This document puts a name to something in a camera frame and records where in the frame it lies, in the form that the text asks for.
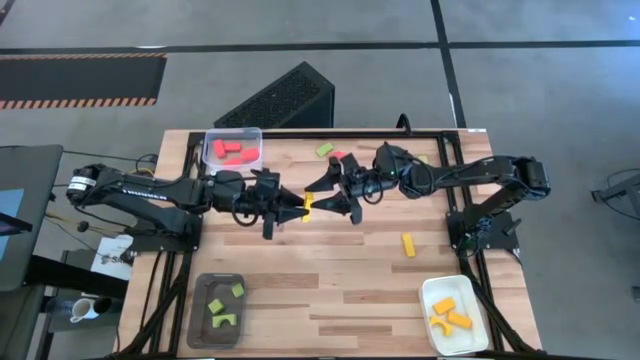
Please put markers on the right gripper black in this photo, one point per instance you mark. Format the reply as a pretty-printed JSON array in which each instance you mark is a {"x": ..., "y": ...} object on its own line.
[{"x": 370, "y": 184}]

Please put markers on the clear plastic bin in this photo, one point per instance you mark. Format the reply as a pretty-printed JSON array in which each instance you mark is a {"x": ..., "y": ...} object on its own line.
[{"x": 207, "y": 162}]

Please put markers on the white mug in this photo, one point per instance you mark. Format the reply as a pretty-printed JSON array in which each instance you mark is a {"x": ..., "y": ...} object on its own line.
[{"x": 82, "y": 310}]

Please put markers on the yellow rectangular block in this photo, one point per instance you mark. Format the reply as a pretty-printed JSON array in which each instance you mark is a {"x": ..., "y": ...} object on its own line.
[
  {"x": 459, "y": 320},
  {"x": 308, "y": 199},
  {"x": 409, "y": 245},
  {"x": 443, "y": 305}
]

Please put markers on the white printed paper sheet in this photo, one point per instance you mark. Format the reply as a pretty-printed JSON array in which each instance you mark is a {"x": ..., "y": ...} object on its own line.
[{"x": 112, "y": 260}]

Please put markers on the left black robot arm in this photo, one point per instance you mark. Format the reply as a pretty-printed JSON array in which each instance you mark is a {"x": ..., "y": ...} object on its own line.
[{"x": 150, "y": 192}]

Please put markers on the white plastic bin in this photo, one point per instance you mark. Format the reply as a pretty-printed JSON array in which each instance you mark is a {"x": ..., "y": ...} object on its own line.
[{"x": 470, "y": 295}]

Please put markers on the black perforated computer case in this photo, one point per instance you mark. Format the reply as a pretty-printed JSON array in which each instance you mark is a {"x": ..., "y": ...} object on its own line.
[{"x": 280, "y": 100}]

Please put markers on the black side table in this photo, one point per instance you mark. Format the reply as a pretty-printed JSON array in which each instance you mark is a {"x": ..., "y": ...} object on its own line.
[{"x": 75, "y": 277}]

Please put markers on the black hazard-striped floor mat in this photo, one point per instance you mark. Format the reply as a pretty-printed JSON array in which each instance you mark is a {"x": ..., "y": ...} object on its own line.
[{"x": 80, "y": 77}]

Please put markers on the dark cup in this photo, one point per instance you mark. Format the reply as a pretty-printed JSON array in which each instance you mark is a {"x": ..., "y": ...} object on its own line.
[{"x": 104, "y": 305}]

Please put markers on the dark grey plastic tray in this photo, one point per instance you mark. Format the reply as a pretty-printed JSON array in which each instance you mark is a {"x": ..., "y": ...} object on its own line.
[{"x": 200, "y": 325}]

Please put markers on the yellow arch block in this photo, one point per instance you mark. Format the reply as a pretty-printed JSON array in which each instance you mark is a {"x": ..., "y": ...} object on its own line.
[{"x": 444, "y": 328}]

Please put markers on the dark grey monitor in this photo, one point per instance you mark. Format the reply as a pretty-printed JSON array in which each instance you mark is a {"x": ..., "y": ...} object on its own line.
[{"x": 30, "y": 170}]

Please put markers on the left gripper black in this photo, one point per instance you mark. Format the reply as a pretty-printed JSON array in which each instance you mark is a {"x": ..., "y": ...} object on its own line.
[{"x": 265, "y": 195}]

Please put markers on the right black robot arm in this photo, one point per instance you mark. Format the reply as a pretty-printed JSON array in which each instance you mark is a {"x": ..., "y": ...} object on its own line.
[{"x": 475, "y": 170}]

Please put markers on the green rectangular block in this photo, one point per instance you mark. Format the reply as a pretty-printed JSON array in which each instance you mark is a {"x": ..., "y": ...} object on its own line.
[{"x": 325, "y": 149}]

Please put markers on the green arch block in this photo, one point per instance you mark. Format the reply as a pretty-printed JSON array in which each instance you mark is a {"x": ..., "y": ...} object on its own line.
[{"x": 223, "y": 316}]

